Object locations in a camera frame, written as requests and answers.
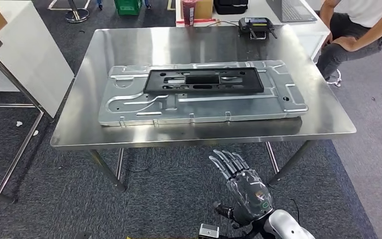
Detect person's hand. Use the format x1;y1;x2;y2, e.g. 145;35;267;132
331;35;357;52

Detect black plastic panel part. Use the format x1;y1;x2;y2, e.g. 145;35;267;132
143;67;265;95

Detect stainless steel workbench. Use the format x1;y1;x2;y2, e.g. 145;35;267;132
50;23;357;193

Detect chrome stool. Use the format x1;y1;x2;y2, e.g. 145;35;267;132
326;68;343;88

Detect person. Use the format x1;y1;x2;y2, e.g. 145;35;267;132
316;0;382;82

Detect white table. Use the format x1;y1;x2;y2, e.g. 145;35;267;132
175;0;331;60

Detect grey laptop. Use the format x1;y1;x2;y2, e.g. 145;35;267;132
266;0;318;23

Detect black remote controller with screen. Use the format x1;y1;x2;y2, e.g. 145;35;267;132
238;17;278;40

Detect black zip case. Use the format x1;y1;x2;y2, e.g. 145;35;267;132
213;0;249;15

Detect stamped aluminium plate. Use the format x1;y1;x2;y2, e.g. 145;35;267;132
98;60;309;127

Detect red flat stick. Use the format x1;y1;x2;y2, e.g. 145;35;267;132
176;18;209;27

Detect red drink cup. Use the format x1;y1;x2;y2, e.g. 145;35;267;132
182;0;198;27

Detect green plastic crate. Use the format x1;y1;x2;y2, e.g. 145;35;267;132
113;0;144;16

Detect blue wheeled bin rack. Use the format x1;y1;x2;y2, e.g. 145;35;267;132
95;0;153;10

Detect white panel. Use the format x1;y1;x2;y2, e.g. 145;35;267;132
0;0;75;119

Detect thin black cable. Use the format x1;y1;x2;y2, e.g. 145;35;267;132
206;20;241;28

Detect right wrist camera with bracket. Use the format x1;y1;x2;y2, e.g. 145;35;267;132
198;224;244;239

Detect chrome stanchion post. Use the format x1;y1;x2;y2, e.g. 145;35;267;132
65;0;90;23

